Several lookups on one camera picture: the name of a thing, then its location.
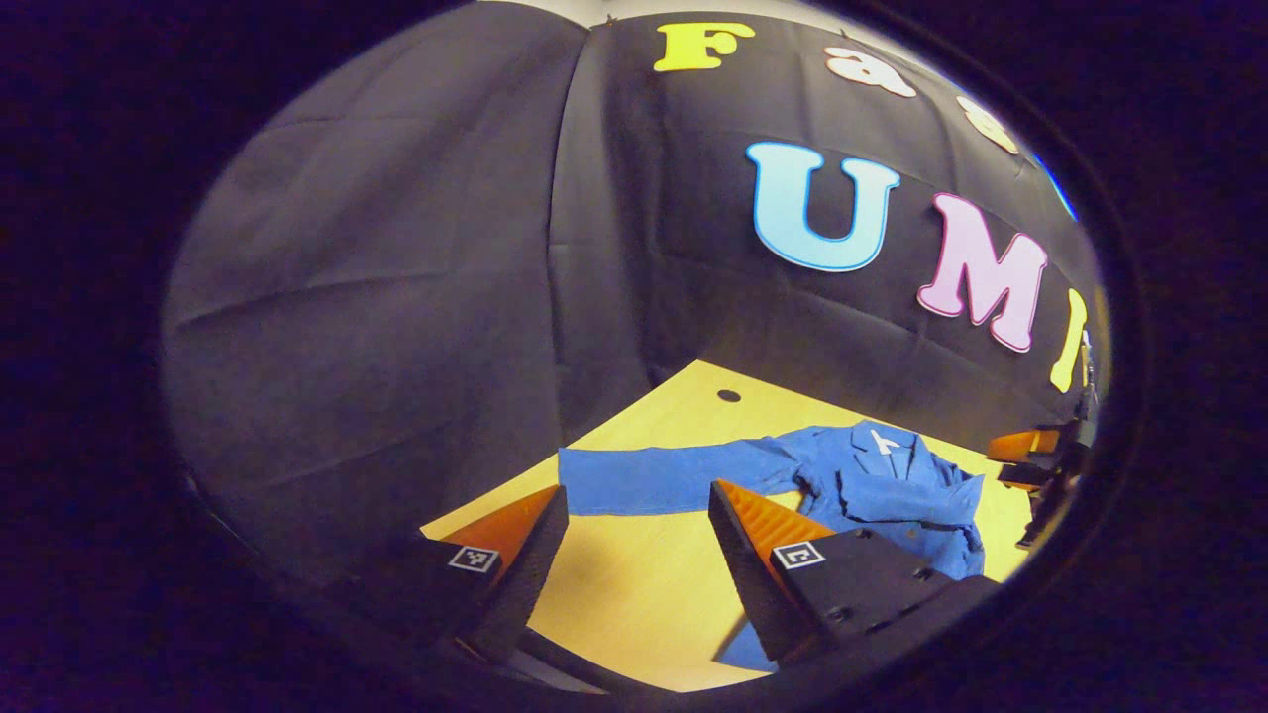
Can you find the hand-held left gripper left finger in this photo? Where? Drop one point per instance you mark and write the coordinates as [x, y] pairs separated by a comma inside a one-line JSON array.
[[530, 564]]

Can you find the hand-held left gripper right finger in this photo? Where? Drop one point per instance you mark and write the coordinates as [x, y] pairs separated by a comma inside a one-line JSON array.
[[743, 569]]

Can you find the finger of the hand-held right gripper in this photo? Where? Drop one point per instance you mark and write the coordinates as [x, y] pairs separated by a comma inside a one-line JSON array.
[[1020, 475], [1015, 446]]

